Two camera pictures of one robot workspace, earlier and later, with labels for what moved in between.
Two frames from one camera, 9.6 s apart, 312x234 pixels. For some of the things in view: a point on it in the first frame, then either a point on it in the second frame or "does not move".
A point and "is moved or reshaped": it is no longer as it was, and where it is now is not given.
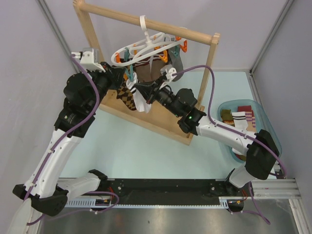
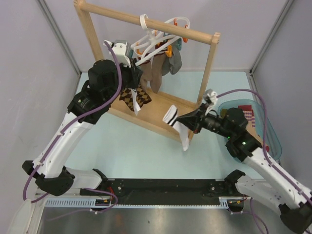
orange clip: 165,57 → 168,52
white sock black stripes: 240,120 is moved or reshaped
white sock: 141,104 is moved or reshaped
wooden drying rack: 166,124 does not move
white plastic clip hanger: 161,39 is moved or reshaped
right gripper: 150,90 → 192,120
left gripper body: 105,79 → 128,76
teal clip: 177,51 → 178,44
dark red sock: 245,108 does not move
